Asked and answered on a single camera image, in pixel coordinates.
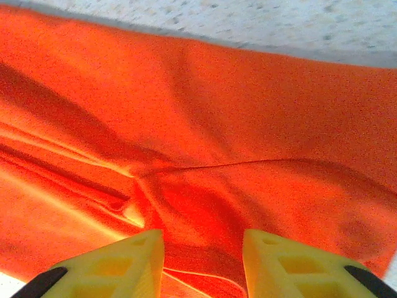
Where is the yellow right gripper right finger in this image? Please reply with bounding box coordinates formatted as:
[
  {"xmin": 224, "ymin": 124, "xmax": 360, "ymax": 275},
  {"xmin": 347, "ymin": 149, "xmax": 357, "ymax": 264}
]
[{"xmin": 243, "ymin": 228, "xmax": 397, "ymax": 298}]

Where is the orange t-shirt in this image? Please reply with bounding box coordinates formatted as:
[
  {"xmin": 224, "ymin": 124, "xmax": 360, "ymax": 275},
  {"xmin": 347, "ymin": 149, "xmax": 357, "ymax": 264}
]
[{"xmin": 0, "ymin": 4, "xmax": 397, "ymax": 298}]

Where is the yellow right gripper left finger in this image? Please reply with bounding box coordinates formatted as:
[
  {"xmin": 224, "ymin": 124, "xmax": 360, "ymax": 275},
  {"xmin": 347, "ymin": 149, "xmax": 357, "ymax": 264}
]
[{"xmin": 11, "ymin": 228, "xmax": 164, "ymax": 298}]

